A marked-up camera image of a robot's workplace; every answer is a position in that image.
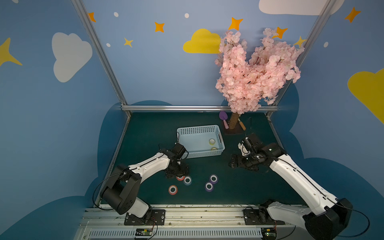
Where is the light blue plastic storage basket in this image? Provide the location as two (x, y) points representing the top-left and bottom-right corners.
(177, 125), (225, 159)

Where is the purple tape roll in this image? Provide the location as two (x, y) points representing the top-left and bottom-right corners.
(205, 182), (214, 192)
(210, 174), (218, 185)

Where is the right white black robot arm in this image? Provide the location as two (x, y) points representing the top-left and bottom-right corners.
(229, 134), (353, 240)

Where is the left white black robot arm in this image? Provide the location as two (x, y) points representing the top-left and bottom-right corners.
(100, 143), (189, 221)

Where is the blue tape roll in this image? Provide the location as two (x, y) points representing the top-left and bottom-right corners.
(183, 176), (192, 186)

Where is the purple pink toy shovel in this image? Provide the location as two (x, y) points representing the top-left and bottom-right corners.
(219, 111), (229, 130)

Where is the right green circuit board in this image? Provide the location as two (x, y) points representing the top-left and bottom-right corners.
(261, 228), (277, 240)

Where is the green circuit board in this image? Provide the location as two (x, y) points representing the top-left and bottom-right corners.
(261, 228), (277, 240)
(135, 229), (154, 238)

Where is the left green circuit board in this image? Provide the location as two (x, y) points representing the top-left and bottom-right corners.
(135, 229), (154, 238)

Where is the pink cherry blossom tree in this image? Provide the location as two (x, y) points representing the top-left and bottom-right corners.
(215, 28), (305, 115)

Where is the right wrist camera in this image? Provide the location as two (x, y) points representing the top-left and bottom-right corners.
(238, 142), (250, 157)

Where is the dark tree base plate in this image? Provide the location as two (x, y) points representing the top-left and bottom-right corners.
(224, 122), (244, 135)

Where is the wooden handle toy tool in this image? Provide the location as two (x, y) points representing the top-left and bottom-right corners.
(238, 119), (246, 131)

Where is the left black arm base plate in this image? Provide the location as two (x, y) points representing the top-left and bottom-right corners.
(124, 209), (166, 226)

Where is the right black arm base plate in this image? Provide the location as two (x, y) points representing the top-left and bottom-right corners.
(243, 207), (285, 226)

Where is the aluminium rail front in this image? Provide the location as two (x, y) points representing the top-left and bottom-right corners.
(74, 205), (312, 240)

